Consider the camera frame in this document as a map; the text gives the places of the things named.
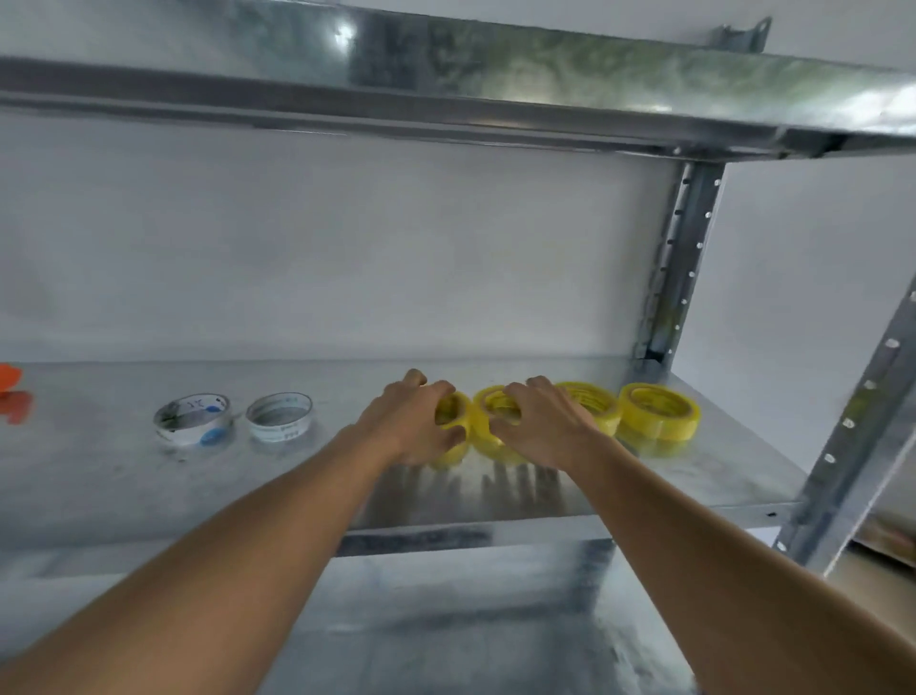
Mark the person's right hand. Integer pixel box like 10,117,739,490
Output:
489,376,604,475

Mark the person's left hand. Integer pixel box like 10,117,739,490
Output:
355,369,473,468

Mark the yellow tape roll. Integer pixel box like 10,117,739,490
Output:
554,381,622,438
429,391,475,471
471,385,529,466
617,383,701,445

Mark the person's right forearm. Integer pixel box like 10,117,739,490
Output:
562,437,916,695

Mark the person's left forearm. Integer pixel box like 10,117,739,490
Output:
0,426,402,695

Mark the small white tape roll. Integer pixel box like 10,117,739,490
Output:
245,391,314,444

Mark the galvanized metal shelf board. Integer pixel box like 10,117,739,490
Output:
0,540,698,695
0,356,810,559
0,0,916,162

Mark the white tape roll blue print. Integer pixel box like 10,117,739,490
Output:
153,393,234,448

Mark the perforated metal rack post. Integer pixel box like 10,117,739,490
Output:
773,275,916,577
633,159,727,369

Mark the metal wall bracket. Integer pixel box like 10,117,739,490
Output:
712,16,774,53

